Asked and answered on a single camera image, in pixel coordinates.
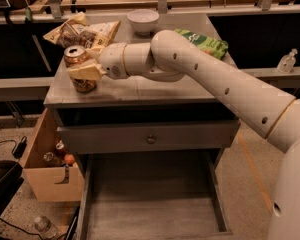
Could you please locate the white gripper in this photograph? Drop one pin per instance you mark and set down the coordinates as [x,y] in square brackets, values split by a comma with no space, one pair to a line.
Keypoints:
[112,61]

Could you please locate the orange soda can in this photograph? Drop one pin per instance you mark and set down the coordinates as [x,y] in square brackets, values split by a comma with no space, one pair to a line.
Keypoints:
[73,56]

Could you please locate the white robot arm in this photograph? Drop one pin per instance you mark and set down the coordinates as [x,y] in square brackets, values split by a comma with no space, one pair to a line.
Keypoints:
[269,111]

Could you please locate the red can in box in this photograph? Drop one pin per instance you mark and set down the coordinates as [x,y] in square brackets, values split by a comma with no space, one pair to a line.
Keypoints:
[60,149]

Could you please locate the grey drawer cabinet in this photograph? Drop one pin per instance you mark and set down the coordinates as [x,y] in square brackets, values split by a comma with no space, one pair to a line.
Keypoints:
[133,100]

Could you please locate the grey top drawer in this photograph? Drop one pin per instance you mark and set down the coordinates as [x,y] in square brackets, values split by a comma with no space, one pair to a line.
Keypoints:
[118,138]

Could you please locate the grey open middle drawer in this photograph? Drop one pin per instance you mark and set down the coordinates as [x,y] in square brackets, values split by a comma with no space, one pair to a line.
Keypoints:
[170,195]

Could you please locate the brown chip bag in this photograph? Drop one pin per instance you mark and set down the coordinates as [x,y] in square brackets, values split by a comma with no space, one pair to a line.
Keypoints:
[77,31]

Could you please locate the white ceramic bowl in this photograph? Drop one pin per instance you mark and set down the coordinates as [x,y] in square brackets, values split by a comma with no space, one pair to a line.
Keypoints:
[143,21]

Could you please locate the orange fruit in box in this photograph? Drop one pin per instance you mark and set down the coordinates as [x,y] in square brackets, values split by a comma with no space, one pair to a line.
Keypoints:
[69,159]

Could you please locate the bottle in box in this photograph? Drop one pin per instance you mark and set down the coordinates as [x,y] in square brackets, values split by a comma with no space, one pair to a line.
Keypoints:
[52,160]

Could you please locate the black power adapter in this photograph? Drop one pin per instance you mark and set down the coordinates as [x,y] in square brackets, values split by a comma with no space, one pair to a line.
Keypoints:
[20,148]

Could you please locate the green snack bag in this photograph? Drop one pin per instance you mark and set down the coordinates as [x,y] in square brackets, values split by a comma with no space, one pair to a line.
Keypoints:
[214,47]

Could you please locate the cardboard box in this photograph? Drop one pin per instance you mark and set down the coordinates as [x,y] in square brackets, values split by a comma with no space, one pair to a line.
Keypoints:
[49,183]

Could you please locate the black office chair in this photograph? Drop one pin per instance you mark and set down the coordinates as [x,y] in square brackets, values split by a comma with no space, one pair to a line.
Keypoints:
[10,181]

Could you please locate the plastic water bottle on floor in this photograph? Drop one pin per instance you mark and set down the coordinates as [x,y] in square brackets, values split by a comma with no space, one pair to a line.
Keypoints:
[45,227]

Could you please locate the clear sanitizer bottle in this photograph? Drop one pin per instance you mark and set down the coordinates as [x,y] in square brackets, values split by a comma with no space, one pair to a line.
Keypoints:
[287,62]

